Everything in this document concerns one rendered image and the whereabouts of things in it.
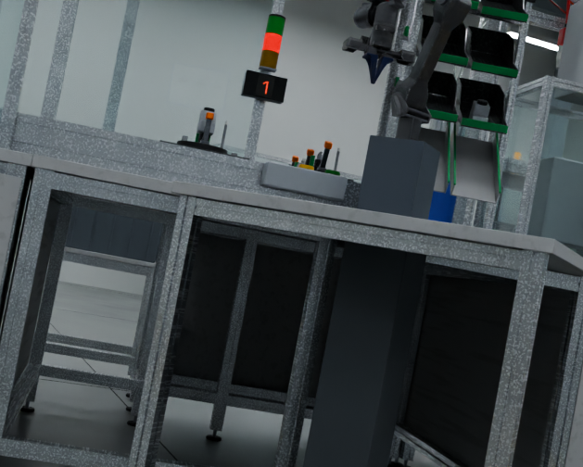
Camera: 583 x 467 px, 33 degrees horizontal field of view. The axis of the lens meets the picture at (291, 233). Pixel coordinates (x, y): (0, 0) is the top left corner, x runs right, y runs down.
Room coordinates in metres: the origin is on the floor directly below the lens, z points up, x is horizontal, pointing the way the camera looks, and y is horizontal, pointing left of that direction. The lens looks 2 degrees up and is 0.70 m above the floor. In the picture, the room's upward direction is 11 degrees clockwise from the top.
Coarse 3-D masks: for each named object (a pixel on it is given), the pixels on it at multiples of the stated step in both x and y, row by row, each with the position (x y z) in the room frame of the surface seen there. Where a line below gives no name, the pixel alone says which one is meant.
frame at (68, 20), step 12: (72, 0) 2.71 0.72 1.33; (72, 12) 2.70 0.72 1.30; (72, 24) 2.70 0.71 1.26; (60, 36) 2.70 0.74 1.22; (60, 48) 2.70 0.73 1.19; (60, 60) 2.71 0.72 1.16; (60, 72) 2.70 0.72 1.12; (60, 84) 2.70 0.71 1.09; (48, 96) 2.70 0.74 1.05; (48, 108) 2.70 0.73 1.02
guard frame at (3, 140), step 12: (36, 0) 2.35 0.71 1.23; (24, 12) 2.34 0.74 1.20; (36, 12) 2.37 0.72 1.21; (24, 24) 2.34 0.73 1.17; (24, 36) 2.35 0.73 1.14; (24, 48) 2.35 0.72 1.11; (24, 60) 2.35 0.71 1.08; (12, 72) 2.34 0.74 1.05; (24, 72) 2.37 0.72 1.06; (12, 84) 2.34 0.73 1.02; (12, 96) 2.35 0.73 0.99; (12, 108) 2.35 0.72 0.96; (0, 120) 2.34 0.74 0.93; (12, 120) 2.35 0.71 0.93; (0, 132) 2.34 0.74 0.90; (12, 132) 2.37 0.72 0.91; (0, 144) 2.34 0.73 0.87
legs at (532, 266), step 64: (192, 256) 2.32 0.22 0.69; (384, 256) 2.30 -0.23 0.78; (448, 256) 2.03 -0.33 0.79; (512, 256) 1.97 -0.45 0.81; (384, 320) 2.28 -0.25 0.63; (512, 320) 1.96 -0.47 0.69; (320, 384) 2.34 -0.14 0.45; (384, 384) 2.28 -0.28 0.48; (512, 384) 1.95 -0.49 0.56; (320, 448) 2.32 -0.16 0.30; (384, 448) 2.36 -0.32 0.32; (512, 448) 1.95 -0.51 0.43
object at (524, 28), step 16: (416, 0) 2.78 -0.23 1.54; (400, 16) 2.93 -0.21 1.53; (416, 16) 2.77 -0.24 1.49; (528, 16) 2.83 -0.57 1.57; (400, 32) 2.94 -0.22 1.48; (416, 32) 2.77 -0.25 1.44; (496, 80) 2.99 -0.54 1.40; (512, 80) 2.83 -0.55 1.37; (384, 96) 2.95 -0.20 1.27; (512, 96) 2.83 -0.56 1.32; (384, 112) 2.94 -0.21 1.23; (512, 112) 2.83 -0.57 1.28; (384, 128) 2.94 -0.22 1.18; (464, 224) 3.00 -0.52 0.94
